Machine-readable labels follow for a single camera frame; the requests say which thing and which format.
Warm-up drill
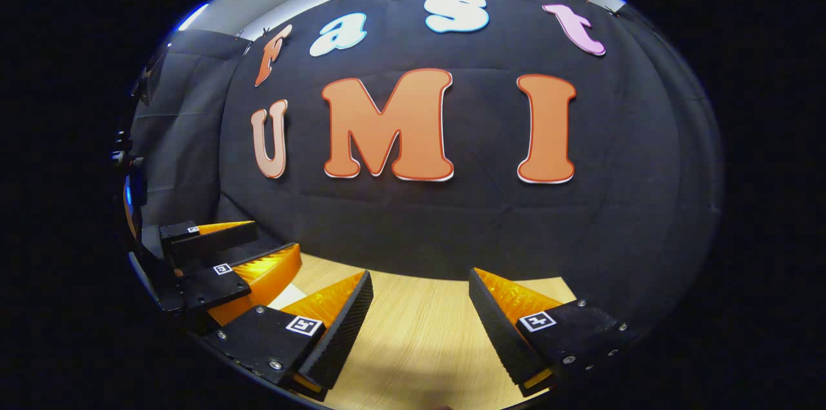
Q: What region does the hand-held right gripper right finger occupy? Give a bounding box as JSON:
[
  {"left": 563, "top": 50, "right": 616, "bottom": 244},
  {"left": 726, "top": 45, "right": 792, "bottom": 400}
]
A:
[{"left": 468, "top": 267, "right": 641, "bottom": 398}]

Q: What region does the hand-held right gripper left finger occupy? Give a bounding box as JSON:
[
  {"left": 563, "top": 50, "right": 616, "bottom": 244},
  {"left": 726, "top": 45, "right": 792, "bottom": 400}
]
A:
[{"left": 204, "top": 269, "right": 374, "bottom": 396}]

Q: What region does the pale yellow suitcase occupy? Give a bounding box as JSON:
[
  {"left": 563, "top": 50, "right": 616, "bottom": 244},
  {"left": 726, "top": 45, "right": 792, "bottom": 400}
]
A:
[{"left": 267, "top": 282, "right": 308, "bottom": 311}]

